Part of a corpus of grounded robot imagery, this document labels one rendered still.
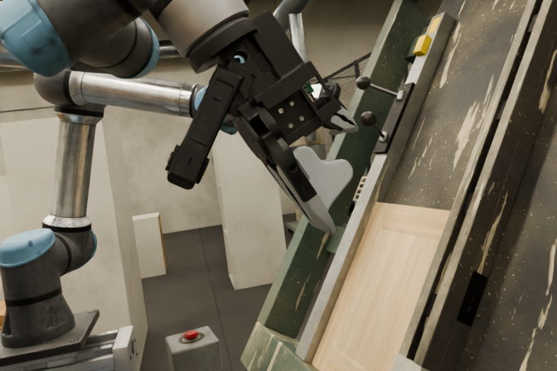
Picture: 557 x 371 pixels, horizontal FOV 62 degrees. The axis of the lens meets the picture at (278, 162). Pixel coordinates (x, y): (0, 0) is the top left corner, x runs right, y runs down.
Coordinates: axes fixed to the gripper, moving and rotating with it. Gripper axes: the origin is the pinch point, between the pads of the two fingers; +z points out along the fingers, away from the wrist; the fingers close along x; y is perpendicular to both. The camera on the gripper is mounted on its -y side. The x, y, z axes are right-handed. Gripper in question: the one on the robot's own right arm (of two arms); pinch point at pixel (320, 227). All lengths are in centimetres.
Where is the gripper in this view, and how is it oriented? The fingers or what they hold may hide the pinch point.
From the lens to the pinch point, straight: 45.6
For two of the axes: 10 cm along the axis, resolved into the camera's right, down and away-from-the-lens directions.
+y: 8.0, -5.7, 1.6
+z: 5.6, 8.2, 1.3
